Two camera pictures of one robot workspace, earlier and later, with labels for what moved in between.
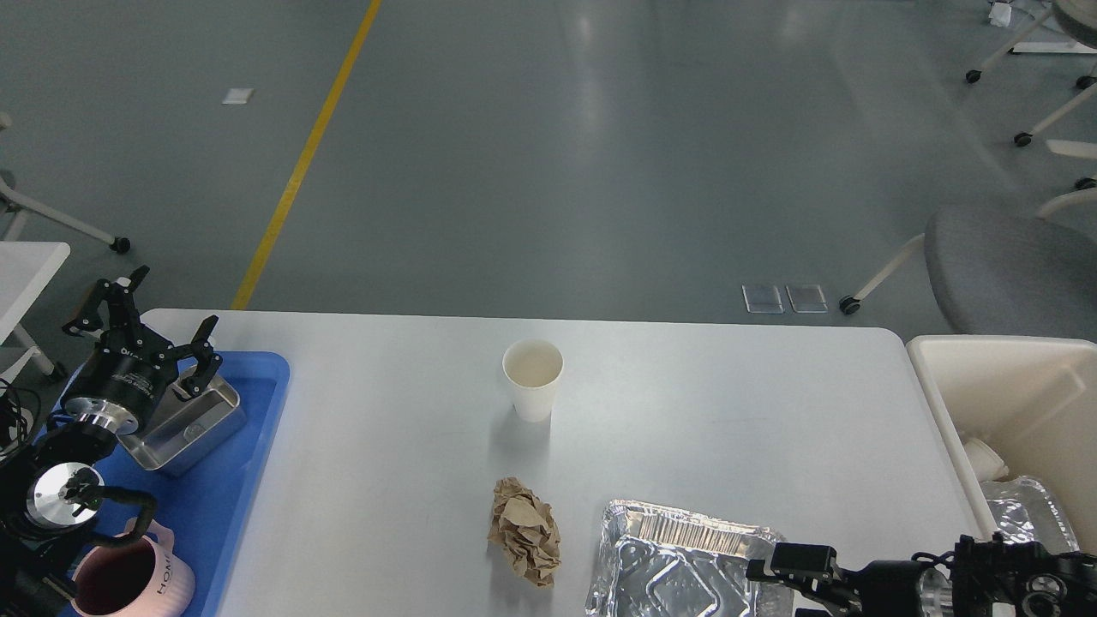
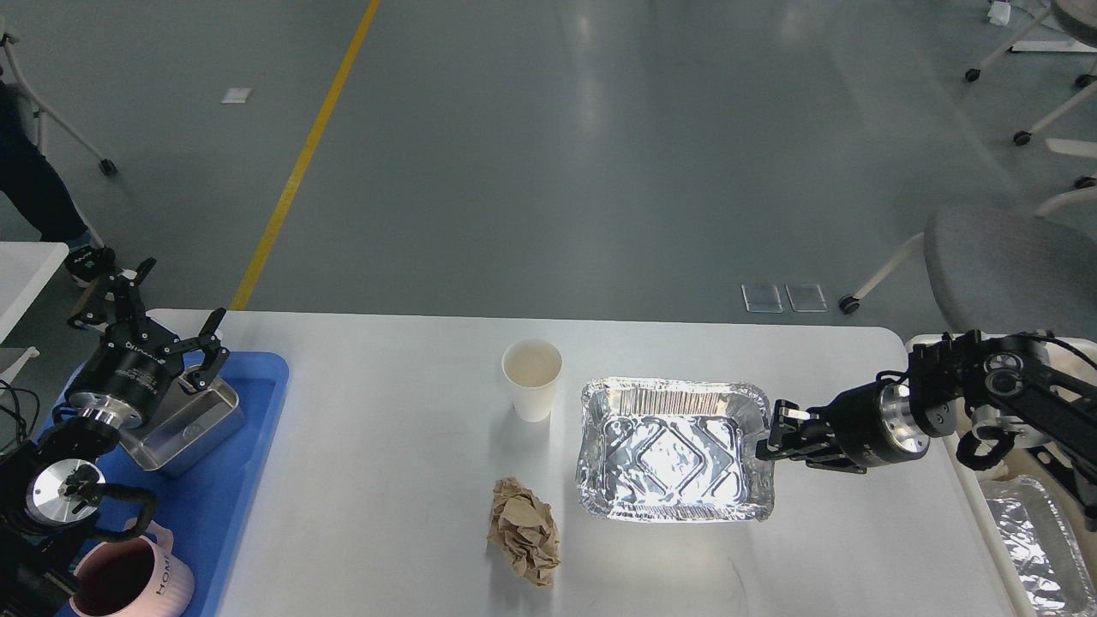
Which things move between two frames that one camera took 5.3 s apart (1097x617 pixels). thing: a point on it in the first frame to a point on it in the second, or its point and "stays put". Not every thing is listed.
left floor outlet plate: x=762 y=299 stays put
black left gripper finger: x=119 y=296 stays put
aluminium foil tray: x=655 y=562 to x=674 y=450
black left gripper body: x=128 y=367 stays put
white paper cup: x=533 y=365 stays put
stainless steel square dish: x=185 y=429 stays put
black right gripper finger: x=810 y=569 to x=785 y=422
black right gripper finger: x=805 y=612 to x=764 y=452
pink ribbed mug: x=133 y=577 stays put
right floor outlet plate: x=807 y=298 stays put
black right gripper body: x=890 y=588 to x=871 y=425
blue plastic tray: x=208 y=509 stays put
